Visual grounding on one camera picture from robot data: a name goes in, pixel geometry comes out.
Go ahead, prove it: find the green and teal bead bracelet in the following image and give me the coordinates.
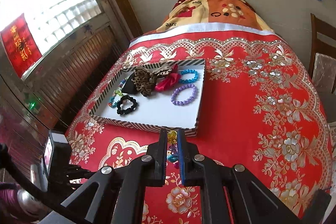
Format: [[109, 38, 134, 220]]
[[108, 90, 124, 109]]

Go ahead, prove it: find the purple bead bracelet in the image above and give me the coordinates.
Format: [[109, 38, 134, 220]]
[[171, 83, 198, 106]]

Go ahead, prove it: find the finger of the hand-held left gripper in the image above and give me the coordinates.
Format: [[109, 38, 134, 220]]
[[66, 165, 93, 185]]

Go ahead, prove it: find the red wall hanging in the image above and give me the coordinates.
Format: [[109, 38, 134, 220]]
[[0, 13, 43, 79]]

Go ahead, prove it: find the black cable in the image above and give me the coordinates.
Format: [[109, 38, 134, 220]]
[[0, 144, 80, 217]]

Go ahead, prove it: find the red hair bow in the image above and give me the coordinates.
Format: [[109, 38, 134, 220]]
[[154, 64, 182, 92]]

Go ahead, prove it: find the black scrunchie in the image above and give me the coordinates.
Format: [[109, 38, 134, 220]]
[[116, 94, 139, 117]]

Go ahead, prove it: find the orange printed blanket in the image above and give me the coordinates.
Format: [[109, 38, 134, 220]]
[[156, 0, 276, 36]]

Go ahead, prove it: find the blue bead bracelet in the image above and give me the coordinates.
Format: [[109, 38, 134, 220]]
[[179, 69, 199, 85]]

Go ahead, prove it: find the purple garment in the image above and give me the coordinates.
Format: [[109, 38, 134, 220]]
[[0, 181, 28, 224]]

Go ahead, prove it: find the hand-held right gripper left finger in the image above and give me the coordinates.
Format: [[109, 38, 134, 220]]
[[60, 128, 168, 224]]

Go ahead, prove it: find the wooden chair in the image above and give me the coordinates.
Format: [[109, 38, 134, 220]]
[[308, 12, 336, 95]]

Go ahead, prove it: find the leopard print hair bow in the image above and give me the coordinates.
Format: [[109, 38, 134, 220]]
[[132, 67, 161, 97]]

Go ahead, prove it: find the large faceted multicolour bracelet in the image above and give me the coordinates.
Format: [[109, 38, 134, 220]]
[[166, 130, 180, 170]]

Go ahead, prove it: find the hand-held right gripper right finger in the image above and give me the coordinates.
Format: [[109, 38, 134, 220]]
[[177, 128, 303, 224]]

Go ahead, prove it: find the white tray with striped rim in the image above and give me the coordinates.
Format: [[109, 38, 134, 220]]
[[89, 58, 206, 138]]

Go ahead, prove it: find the wooden slatted panel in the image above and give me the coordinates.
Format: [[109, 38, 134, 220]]
[[23, 27, 133, 130]]

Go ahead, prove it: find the small multicolour bead bracelet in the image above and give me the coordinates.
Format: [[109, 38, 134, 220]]
[[118, 76, 131, 88]]

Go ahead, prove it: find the cream and black patterned bow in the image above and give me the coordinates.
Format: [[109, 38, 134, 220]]
[[153, 68, 174, 78]]

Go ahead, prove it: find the red floral tablecloth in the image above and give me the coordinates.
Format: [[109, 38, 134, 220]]
[[64, 24, 334, 224]]

